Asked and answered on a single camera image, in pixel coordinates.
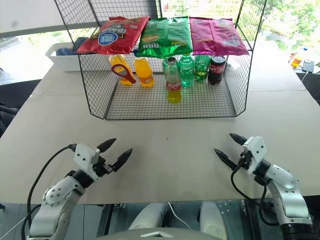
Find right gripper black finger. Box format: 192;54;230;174
213;148;238;172
228;133;249;146

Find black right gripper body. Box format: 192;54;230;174
237;146;252;170

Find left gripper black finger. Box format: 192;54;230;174
111;148;134;173
96;138;118;154

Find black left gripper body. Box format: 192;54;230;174
92;155;115;179

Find dark cola plastic bottle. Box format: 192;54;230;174
207;55;227;86

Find dark red plastic loop handle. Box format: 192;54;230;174
111;64;138;85

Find green soda plastic bottle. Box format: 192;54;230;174
177;53;196;89
194;54;212;83

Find orange soda plastic bottle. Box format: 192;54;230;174
109;54;134;87
133;56;154;89

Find glass bottle yellow drink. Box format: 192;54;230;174
162;56;182;105

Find white rounded robot leg cover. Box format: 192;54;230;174
199;201;229;240
128;201;174;231

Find grey robot torso top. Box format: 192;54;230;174
106;226;227;240

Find dark furniture piece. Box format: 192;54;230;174
295;72;320;105

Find white plastic bin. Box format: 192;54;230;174
45;41;84;73

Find orange small object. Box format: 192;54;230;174
289;52;304;69

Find black phone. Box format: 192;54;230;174
302;59;315;74

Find dark blue bag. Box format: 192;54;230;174
55;37;87;57

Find magenta chip bag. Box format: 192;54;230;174
188;16;251;57

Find red chip bag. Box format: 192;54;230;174
76;16;151;55

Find green chip bag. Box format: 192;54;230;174
135;16;193;59

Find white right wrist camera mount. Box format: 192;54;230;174
242;136;266;176

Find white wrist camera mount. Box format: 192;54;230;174
242;136;266;176
74;143;101;181

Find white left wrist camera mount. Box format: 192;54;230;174
74;143;101;181

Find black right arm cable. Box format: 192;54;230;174
230;159;279;226

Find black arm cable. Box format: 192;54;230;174
20;143;77;238
230;159;279;226

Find black wire mesh rack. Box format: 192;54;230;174
53;0;268;121

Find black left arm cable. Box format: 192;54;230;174
20;143;77;238

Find thin white cable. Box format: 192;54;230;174
166;201;199;230

